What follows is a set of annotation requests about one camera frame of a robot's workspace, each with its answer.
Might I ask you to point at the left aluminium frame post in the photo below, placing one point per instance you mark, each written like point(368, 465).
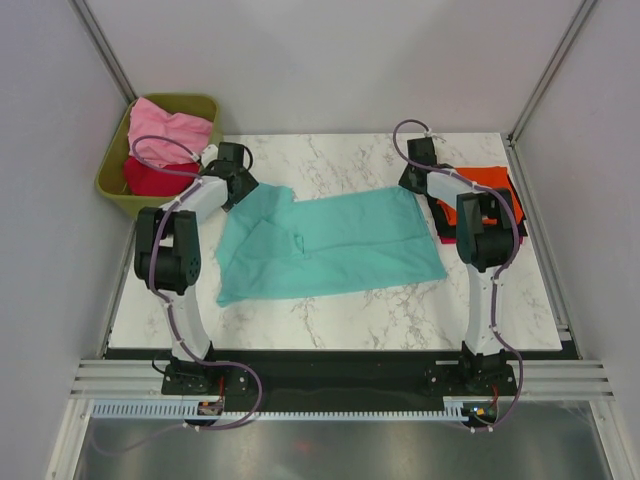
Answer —
point(99, 40)

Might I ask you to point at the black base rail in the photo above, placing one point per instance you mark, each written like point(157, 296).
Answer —
point(315, 380)

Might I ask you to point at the orange folded t shirt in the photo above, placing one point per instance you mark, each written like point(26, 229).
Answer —
point(494, 177)

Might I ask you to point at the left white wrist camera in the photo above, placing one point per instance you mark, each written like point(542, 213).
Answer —
point(209, 154)

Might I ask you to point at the teal t shirt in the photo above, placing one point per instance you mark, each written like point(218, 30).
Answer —
point(275, 247)

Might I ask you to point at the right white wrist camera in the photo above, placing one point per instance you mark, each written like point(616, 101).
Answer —
point(435, 137)

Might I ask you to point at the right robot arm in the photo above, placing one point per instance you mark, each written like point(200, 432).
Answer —
point(486, 236)

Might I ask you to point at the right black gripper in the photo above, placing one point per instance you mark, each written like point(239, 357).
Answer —
point(405, 182)

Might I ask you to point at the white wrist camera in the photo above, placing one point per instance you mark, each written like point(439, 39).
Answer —
point(209, 154)
point(435, 137)

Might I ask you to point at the aluminium frame post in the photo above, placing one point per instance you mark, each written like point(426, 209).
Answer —
point(99, 40)
point(560, 53)

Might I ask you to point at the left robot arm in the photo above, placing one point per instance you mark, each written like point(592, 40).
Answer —
point(167, 257)

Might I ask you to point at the white slotted cable duct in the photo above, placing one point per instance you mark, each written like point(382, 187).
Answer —
point(200, 411)

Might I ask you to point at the pink t shirt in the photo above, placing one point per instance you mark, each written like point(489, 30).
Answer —
point(184, 135)

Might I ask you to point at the magenta folded t shirt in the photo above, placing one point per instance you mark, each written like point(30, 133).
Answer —
point(452, 240)

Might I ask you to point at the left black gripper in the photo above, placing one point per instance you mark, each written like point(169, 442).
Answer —
point(248, 185)

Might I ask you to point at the right aluminium frame post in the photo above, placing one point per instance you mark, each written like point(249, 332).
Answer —
point(560, 53)

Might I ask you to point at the black folded t shirt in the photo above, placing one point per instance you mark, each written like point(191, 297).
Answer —
point(442, 230)

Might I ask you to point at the red t shirt in bin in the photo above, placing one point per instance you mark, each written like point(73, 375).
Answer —
point(170, 180)

